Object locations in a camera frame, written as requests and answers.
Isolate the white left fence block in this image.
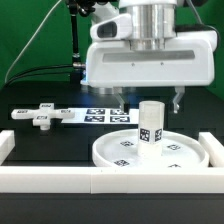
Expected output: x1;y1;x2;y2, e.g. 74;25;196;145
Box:
0;130;15;166

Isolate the white cross-shaped table base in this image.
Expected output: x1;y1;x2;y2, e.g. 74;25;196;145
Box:
11;103;75;131

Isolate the black cable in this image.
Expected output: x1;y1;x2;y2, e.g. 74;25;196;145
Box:
3;64;76;88

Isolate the white round table top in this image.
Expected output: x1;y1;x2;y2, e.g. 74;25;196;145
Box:
92;129;209;170

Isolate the white fence block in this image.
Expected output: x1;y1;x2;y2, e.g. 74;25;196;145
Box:
198;132;224;168
0;130;15;166

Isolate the grey cable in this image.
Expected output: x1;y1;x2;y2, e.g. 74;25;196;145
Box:
3;0;64;84

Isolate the white sheet with markers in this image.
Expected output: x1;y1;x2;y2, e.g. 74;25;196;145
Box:
62;108;139;124

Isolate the white right fence block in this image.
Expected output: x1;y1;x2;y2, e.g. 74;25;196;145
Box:
198;132;224;168

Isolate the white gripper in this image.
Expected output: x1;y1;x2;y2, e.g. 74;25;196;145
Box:
86;13;218;113

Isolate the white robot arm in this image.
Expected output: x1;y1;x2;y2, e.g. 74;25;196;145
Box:
81;0;219;109

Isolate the white front fence bar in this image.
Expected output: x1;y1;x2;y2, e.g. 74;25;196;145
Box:
0;166;224;194

